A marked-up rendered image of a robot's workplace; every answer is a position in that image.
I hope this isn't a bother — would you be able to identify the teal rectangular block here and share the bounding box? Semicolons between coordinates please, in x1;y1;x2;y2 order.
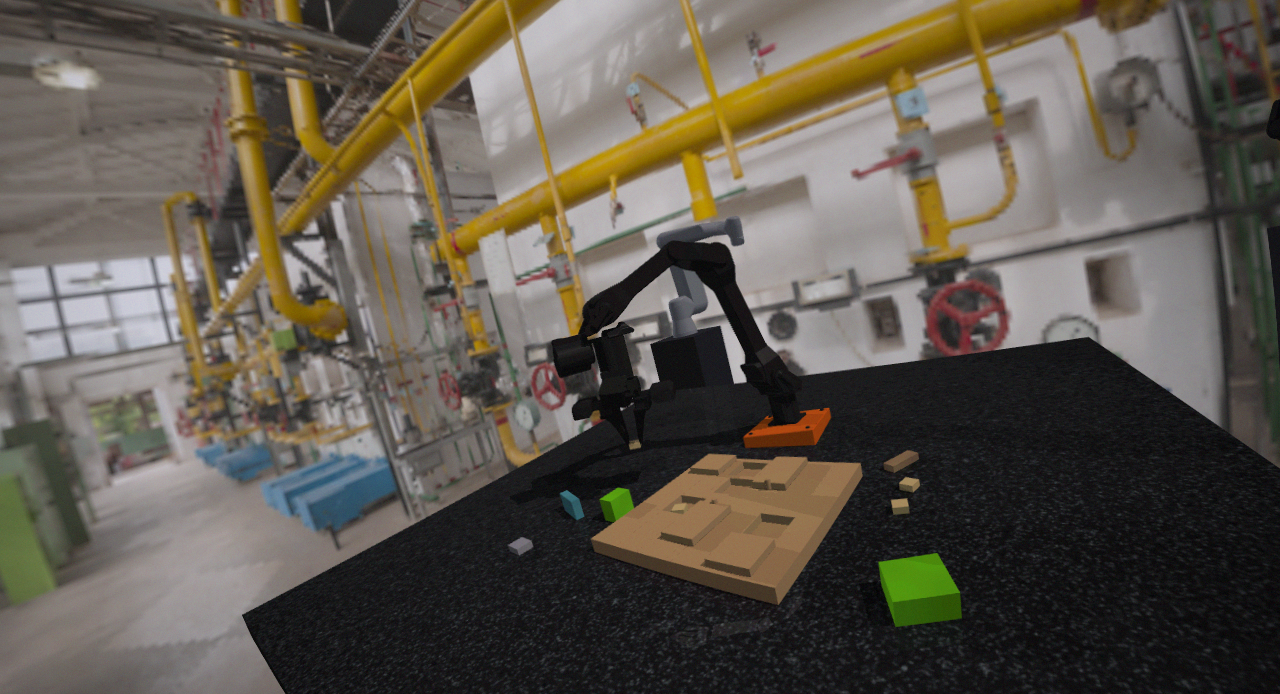
561;490;584;521

